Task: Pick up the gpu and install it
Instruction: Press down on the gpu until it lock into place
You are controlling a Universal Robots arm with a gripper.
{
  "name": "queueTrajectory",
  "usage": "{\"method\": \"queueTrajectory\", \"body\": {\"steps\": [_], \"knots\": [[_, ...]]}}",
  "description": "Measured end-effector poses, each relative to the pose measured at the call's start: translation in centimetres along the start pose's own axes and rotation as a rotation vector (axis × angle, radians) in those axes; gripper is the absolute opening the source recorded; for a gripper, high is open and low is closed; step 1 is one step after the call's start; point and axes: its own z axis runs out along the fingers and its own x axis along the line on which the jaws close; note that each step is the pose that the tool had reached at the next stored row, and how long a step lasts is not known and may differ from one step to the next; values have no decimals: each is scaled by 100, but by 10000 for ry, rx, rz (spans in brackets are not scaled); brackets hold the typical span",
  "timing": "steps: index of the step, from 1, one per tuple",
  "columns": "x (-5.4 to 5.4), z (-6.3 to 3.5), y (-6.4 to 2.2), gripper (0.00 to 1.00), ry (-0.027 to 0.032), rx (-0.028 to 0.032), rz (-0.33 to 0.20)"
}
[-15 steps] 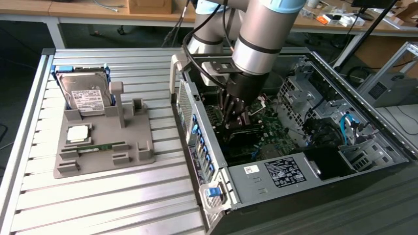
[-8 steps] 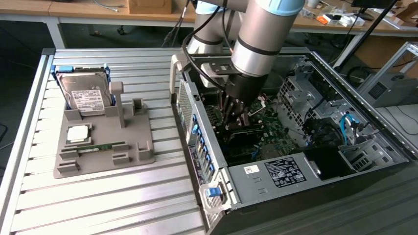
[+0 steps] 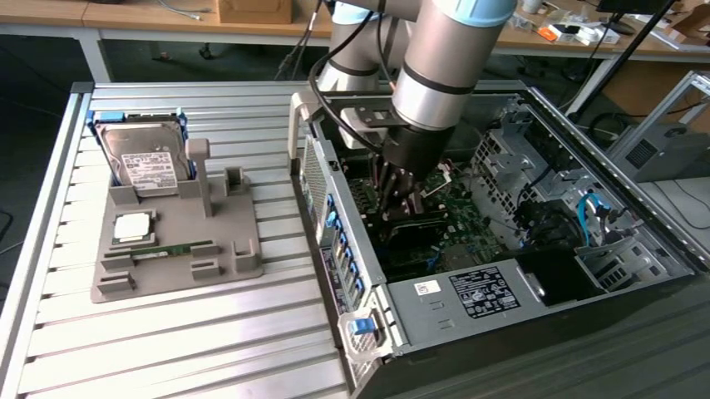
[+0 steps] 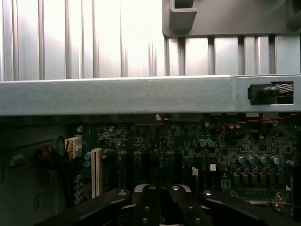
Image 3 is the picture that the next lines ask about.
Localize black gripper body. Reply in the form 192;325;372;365
382;124;456;182

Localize open metal socket cover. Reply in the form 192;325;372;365
418;165;460;197

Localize green motherboard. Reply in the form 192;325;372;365
346;172;517;282

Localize grey chipset heat sink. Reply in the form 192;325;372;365
443;245;483;271

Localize grey power supply unit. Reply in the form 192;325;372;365
384;259;549;348

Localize grey plastic parts rack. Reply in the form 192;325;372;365
89;138;267;304

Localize grey plastic disk bay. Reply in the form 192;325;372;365
574;234;698;292

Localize white small boxes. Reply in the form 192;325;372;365
574;25;622;47

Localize green RAM stick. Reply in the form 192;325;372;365
104;239;215;261

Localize open black PC case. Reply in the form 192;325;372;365
286;81;710;399

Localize black stand pole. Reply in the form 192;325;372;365
565;0;682;124

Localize hard disk in blue carrier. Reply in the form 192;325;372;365
87;108;194;199

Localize brown cardboard box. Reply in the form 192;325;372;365
215;0;294;25

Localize grey tower computer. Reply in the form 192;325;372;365
607;122;710;184

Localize silver CPU chip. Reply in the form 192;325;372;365
112;214;158;246

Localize black monitor stand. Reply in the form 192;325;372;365
595;0;638;35

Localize folded cardboard packaging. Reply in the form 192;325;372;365
667;2;710;47

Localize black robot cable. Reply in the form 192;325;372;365
276;0;390;155

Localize black power wire bundle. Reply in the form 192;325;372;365
513;198;583;250

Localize light blue disk wire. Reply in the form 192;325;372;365
575;189;613;250

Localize aluminium profile frame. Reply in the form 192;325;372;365
637;69;710;138

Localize white loose cable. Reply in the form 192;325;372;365
156;0;214;21

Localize wooden desk white frame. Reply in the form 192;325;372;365
0;0;710;84

